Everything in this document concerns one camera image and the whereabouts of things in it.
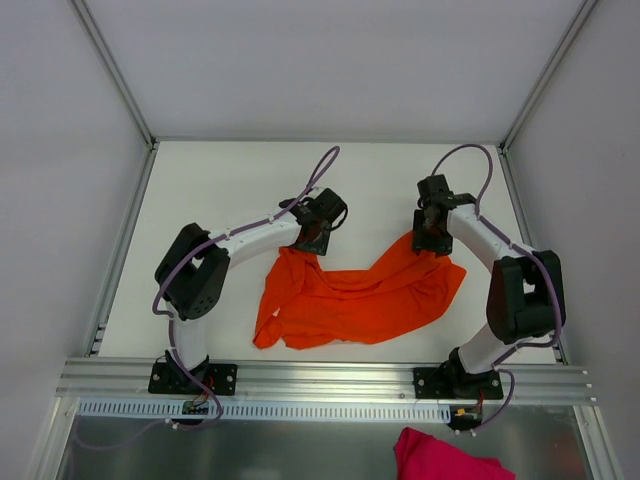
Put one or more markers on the left aluminium frame post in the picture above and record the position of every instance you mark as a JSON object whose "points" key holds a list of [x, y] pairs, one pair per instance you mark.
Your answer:
{"points": [[89, 24]]}

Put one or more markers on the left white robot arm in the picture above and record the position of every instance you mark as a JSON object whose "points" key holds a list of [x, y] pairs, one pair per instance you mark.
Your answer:
{"points": [[192, 274]]}

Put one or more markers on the aluminium mounting rail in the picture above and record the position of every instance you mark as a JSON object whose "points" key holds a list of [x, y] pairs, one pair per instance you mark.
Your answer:
{"points": [[323, 381]]}

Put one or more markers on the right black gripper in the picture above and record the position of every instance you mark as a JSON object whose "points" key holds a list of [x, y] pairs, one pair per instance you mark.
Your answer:
{"points": [[431, 240]]}

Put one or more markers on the aluminium frame post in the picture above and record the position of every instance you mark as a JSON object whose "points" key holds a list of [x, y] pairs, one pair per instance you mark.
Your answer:
{"points": [[570, 35], [89, 24]]}

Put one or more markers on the orange t-shirt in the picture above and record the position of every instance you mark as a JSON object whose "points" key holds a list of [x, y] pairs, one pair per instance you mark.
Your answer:
{"points": [[305, 306]]}

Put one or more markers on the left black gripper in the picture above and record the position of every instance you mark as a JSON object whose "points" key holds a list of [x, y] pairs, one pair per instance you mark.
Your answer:
{"points": [[314, 239]]}

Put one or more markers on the right aluminium frame post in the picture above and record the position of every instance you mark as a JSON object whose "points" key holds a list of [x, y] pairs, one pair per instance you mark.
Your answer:
{"points": [[570, 35]]}

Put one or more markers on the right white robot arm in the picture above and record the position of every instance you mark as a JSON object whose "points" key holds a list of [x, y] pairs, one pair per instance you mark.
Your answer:
{"points": [[525, 303]]}

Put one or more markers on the slotted white cable duct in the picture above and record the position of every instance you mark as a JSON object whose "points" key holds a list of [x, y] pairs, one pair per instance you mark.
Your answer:
{"points": [[266, 410]]}

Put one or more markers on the pink t-shirt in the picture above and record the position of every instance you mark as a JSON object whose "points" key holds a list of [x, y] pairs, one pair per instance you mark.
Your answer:
{"points": [[422, 456]]}

